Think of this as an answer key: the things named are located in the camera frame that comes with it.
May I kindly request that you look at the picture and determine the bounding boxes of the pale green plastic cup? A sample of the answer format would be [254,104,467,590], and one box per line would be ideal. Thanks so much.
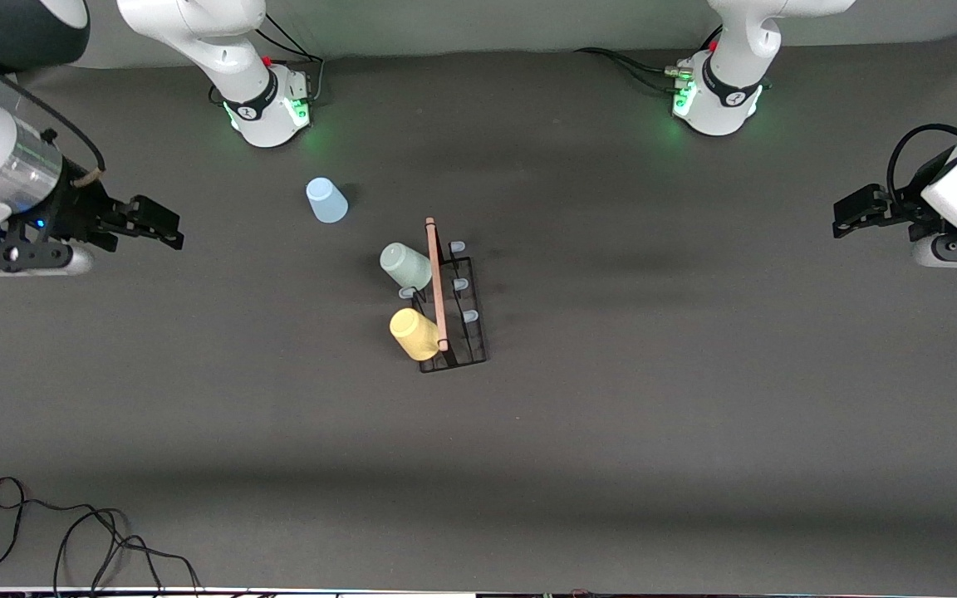
[380,243,433,290]

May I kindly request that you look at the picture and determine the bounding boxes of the yellow plastic cup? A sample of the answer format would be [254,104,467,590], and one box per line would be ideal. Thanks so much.
[389,308,441,362]

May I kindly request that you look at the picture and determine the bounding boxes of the black wire cup holder rack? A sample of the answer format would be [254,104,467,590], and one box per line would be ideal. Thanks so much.
[400,218,489,373]

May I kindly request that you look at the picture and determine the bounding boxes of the light blue plastic cup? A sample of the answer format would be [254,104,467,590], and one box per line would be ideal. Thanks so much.
[306,177,349,224]

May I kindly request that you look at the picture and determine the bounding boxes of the dark grey table mat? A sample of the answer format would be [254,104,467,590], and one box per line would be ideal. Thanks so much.
[0,32,957,592]

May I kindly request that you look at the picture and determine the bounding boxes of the black right arm gripper cable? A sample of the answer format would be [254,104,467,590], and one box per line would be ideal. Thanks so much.
[0,37,107,188]

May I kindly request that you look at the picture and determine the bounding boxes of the black arm gripper cable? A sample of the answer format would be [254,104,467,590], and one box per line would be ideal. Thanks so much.
[886,123,957,213]
[0,37,107,188]

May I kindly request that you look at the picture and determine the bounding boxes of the black left arm gripper cable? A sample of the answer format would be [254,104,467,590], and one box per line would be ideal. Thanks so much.
[886,123,957,213]

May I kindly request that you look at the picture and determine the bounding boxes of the black right arm base cables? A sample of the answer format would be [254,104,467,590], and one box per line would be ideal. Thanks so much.
[253,12,326,105]

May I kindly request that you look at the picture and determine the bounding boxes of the black arm base cables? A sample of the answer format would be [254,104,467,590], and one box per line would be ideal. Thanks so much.
[574,25,724,92]
[253,12,326,105]

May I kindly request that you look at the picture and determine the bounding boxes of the black left arm base cables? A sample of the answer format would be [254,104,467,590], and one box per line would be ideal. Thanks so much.
[574,25,724,92]

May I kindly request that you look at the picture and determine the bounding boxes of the black loose cable tangle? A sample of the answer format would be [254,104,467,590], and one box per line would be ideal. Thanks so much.
[0,476,201,598]

